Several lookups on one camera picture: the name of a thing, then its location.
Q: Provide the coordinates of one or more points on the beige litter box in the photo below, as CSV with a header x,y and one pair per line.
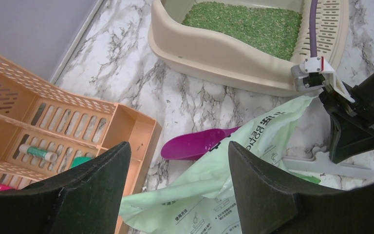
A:
x,y
222,59

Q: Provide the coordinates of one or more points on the purple litter scoop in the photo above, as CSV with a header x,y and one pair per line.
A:
x,y
193,146

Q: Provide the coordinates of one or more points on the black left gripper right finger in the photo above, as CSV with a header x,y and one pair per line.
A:
x,y
273,201

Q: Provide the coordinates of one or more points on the green litter bag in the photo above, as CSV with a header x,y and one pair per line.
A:
x,y
201,200

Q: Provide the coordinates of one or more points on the aluminium frame rail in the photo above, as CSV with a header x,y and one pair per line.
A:
x,y
82,29

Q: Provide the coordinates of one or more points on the orange plastic file organizer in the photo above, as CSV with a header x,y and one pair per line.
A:
x,y
37,113

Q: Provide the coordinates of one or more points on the green white glue stick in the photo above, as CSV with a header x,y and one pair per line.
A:
x,y
37,152

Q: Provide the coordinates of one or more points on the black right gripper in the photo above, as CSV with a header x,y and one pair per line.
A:
x,y
352,124

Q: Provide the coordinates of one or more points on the green tape dispenser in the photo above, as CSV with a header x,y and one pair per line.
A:
x,y
79,160

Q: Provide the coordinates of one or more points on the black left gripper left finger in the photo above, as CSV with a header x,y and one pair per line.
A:
x,y
82,200

